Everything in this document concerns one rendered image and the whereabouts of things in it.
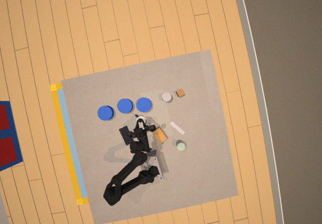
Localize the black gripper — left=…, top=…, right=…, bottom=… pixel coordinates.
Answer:
left=127, top=119, right=156, bottom=142

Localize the white flat bar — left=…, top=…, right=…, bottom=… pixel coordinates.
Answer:
left=169, top=121, right=185, bottom=135

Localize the blue cylinder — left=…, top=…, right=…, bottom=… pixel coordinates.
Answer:
left=97, top=106, right=114, bottom=121
left=117, top=99, right=133, bottom=114
left=136, top=98, right=151, bottom=112

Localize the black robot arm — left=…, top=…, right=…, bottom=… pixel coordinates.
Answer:
left=103, top=128, right=159, bottom=206

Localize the orange cube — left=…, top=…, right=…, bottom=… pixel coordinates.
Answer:
left=176, top=89, right=185, bottom=97

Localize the grey cylinder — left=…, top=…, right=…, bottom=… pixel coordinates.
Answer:
left=162, top=92, right=171, bottom=102

